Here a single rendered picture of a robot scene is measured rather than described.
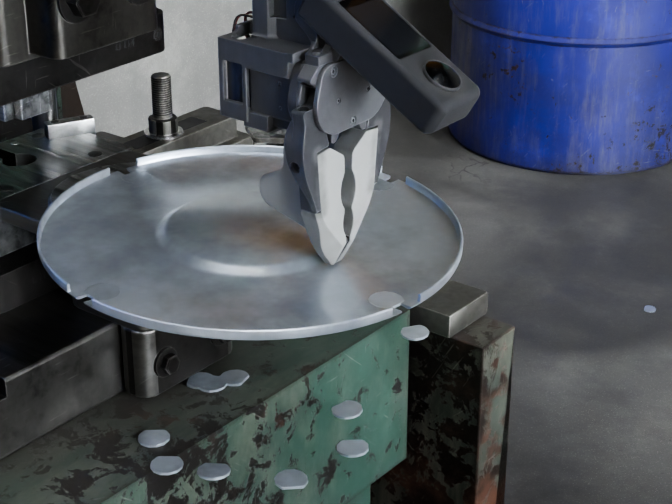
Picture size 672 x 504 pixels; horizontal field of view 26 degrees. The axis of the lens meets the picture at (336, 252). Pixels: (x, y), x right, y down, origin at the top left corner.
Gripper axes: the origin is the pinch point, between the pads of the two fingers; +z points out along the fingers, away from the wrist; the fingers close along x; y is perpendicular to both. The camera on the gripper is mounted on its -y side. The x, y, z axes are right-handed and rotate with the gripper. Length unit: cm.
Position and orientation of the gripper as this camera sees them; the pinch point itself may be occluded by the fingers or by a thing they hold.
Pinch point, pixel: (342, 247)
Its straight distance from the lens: 95.4
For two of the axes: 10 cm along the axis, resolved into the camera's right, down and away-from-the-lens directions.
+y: -7.9, -2.6, 5.6
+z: 0.0, 9.1, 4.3
